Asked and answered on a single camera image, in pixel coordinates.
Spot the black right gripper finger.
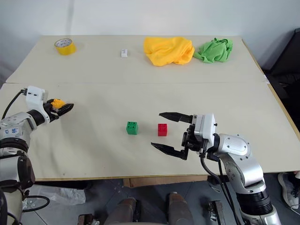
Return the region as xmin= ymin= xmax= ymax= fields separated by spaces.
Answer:
xmin=150 ymin=142 xmax=189 ymax=161
xmin=158 ymin=112 xmax=194 ymax=124

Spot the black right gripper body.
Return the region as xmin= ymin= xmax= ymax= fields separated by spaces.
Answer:
xmin=181 ymin=123 xmax=208 ymax=156

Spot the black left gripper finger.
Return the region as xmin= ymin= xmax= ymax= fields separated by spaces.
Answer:
xmin=54 ymin=105 xmax=75 ymax=118
xmin=46 ymin=99 xmax=75 ymax=107

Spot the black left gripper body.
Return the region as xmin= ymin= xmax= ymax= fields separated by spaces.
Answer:
xmin=43 ymin=99 xmax=61 ymax=121

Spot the yellow toy cube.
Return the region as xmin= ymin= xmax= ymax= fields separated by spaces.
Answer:
xmin=51 ymin=98 xmax=66 ymax=110

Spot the red toy cube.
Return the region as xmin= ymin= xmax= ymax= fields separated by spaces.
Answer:
xmin=157 ymin=123 xmax=169 ymax=137

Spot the brown cardboard sheet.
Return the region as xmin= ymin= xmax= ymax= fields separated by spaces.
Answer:
xmin=129 ymin=174 xmax=210 ymax=188

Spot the green toy cube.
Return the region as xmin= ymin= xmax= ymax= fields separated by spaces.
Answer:
xmin=126 ymin=120 xmax=139 ymax=135

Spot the yellow tape roll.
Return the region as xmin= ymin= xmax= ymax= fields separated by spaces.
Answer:
xmin=54 ymin=37 xmax=77 ymax=56

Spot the dark rounded shape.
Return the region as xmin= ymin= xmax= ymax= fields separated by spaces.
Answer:
xmin=166 ymin=191 xmax=192 ymax=225
xmin=109 ymin=197 xmax=142 ymax=225

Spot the crumpled yellow cloth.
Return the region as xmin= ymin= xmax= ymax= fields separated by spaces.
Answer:
xmin=142 ymin=36 xmax=195 ymax=68

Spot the dark metal block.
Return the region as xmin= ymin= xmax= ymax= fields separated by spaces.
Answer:
xmin=207 ymin=200 xmax=225 ymax=222
xmin=78 ymin=213 xmax=101 ymax=225

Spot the crumpled green cloth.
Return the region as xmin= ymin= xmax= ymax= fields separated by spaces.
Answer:
xmin=193 ymin=37 xmax=234 ymax=64

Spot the clear plastic bag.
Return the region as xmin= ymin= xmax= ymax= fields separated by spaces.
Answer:
xmin=27 ymin=186 xmax=86 ymax=207

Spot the grey sneaker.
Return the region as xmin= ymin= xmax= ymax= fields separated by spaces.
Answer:
xmin=277 ymin=172 xmax=300 ymax=210

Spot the black chair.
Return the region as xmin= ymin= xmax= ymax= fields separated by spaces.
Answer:
xmin=258 ymin=28 xmax=300 ymax=106

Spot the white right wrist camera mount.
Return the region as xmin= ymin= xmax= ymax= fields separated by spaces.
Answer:
xmin=192 ymin=113 xmax=218 ymax=147

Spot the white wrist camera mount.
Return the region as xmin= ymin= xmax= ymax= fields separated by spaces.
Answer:
xmin=25 ymin=85 xmax=51 ymax=124
xmin=192 ymin=113 xmax=218 ymax=147

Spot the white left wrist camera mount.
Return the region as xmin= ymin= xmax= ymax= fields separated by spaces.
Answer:
xmin=25 ymin=85 xmax=51 ymax=124

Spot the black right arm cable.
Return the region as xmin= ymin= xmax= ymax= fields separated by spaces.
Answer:
xmin=199 ymin=150 xmax=242 ymax=225

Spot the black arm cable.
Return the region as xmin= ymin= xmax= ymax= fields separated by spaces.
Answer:
xmin=199 ymin=150 xmax=242 ymax=225
xmin=0 ymin=88 xmax=29 ymax=120

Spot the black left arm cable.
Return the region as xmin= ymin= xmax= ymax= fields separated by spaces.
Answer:
xmin=0 ymin=88 xmax=29 ymax=120

